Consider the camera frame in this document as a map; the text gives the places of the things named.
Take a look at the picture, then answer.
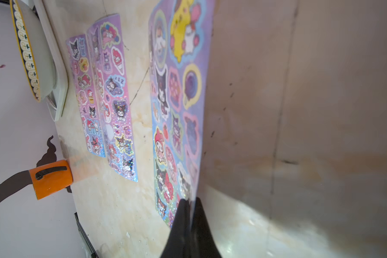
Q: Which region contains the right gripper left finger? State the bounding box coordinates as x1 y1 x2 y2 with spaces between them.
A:
160 200 190 258

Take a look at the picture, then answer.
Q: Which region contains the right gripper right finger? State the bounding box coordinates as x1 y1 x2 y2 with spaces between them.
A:
191 197 221 258

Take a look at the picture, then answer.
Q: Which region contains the remaining sticker sheet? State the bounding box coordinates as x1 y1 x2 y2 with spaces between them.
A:
148 1 216 226

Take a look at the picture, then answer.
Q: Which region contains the pink sticker sheet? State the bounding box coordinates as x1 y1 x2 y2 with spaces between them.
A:
66 34 105 158
86 14 138 182

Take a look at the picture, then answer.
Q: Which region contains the orange mug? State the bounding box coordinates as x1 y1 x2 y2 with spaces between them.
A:
29 160 73 200

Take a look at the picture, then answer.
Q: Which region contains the white square tray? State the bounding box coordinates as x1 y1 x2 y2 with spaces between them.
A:
33 0 69 121

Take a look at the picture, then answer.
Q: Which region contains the patterned ceramic plate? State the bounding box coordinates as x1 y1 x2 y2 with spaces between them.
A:
10 1 55 102

